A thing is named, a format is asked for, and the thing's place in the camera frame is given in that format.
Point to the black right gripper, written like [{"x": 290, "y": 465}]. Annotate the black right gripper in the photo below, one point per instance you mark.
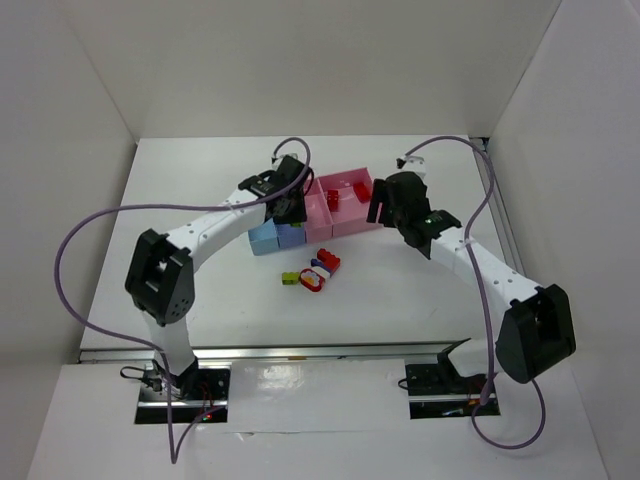
[{"x": 383, "y": 201}]

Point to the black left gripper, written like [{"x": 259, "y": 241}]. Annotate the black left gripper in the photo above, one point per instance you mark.
[{"x": 289, "y": 211}]

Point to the small red lego brick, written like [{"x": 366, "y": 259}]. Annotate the small red lego brick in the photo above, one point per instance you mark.
[{"x": 332, "y": 199}]

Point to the red stepped lego brick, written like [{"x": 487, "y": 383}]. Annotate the red stepped lego brick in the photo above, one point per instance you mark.
[{"x": 330, "y": 261}]

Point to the white lego brick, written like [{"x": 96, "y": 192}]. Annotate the white lego brick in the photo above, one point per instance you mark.
[{"x": 329, "y": 272}]

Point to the lime green lego brick front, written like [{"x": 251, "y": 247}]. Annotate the lime green lego brick front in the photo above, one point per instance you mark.
[{"x": 289, "y": 278}]

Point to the red flower printed lego piece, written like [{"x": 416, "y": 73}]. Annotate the red flower printed lego piece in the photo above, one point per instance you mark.
[{"x": 311, "y": 280}]

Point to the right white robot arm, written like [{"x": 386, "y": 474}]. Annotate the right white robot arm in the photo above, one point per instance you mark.
[{"x": 530, "y": 327}]

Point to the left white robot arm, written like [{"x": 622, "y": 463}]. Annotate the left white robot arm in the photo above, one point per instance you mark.
[{"x": 161, "y": 275}]

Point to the dark blue plastic bin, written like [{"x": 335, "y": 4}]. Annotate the dark blue plastic bin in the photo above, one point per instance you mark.
[{"x": 290, "y": 235}]

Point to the small pink plastic bin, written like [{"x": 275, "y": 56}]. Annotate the small pink plastic bin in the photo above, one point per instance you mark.
[{"x": 319, "y": 225}]

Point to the large pink plastic bin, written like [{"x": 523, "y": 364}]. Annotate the large pink plastic bin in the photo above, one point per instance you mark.
[{"x": 350, "y": 217}]

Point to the light blue plastic bin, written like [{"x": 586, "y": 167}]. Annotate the light blue plastic bin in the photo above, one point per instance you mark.
[{"x": 263, "y": 240}]

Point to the aluminium rail right side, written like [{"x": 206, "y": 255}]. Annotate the aluminium rail right side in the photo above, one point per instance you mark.
[{"x": 500, "y": 210}]

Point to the aluminium rail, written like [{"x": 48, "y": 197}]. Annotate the aluminium rail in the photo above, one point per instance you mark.
[
  {"x": 276, "y": 352},
  {"x": 500, "y": 210}
]

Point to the aluminium rail front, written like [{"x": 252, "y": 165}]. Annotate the aluminium rail front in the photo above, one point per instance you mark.
[{"x": 276, "y": 352}]

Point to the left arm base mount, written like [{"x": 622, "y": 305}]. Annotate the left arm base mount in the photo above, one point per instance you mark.
[{"x": 207, "y": 395}]

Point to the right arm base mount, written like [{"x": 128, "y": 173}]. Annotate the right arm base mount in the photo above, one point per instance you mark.
[{"x": 437, "y": 391}]

